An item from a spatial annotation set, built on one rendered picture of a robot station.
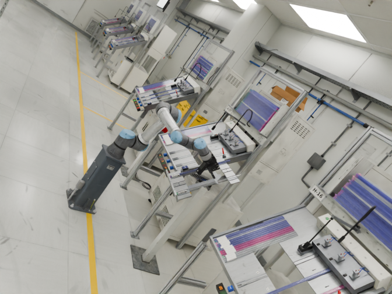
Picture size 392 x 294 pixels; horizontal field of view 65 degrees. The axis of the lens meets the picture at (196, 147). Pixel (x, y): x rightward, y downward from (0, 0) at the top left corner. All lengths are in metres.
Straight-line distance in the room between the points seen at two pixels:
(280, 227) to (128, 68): 5.60
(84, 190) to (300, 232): 1.69
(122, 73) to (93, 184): 4.68
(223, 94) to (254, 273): 2.71
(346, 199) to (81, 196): 1.99
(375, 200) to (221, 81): 2.58
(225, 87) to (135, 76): 3.41
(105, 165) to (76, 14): 8.69
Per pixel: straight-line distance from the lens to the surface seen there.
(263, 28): 6.18
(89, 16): 10.97
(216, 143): 2.98
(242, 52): 6.07
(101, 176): 2.65
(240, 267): 1.95
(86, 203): 2.78
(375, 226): 2.03
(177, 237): 3.13
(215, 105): 4.15
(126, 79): 7.15
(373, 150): 3.97
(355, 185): 2.14
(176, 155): 2.85
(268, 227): 2.14
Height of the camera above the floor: 1.57
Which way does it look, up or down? 13 degrees down
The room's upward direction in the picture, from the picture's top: 37 degrees clockwise
